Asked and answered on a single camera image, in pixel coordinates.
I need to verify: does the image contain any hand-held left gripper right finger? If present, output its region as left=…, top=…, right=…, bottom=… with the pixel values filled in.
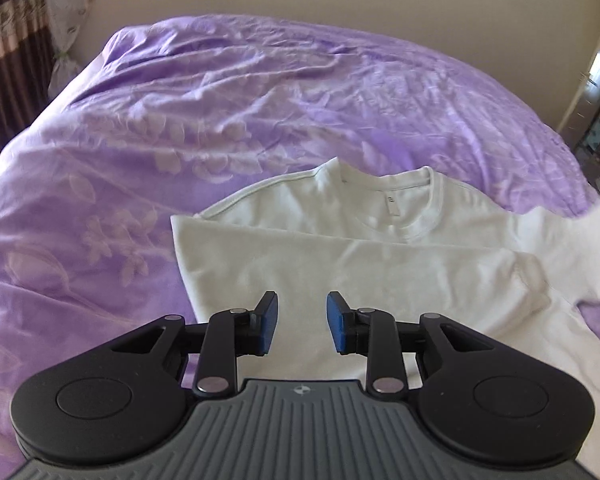
left=326, top=290, right=502, bottom=399

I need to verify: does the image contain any white door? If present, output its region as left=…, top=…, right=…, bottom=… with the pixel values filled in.
left=556, top=0, right=600, bottom=197

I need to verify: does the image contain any brown striped curtain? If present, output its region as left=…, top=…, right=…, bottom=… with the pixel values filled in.
left=0, top=0, right=57, bottom=153

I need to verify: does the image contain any purple floral bed cover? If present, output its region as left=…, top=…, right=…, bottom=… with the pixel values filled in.
left=0, top=14, right=600, bottom=480

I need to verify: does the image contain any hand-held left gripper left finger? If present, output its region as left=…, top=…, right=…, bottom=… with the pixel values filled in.
left=98, top=290, right=280, bottom=398

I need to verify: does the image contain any white t-shirt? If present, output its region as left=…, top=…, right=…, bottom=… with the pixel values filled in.
left=170, top=156, right=600, bottom=480

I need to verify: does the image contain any white floral curtain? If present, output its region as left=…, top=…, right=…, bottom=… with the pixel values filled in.
left=46, top=0, right=99, bottom=97

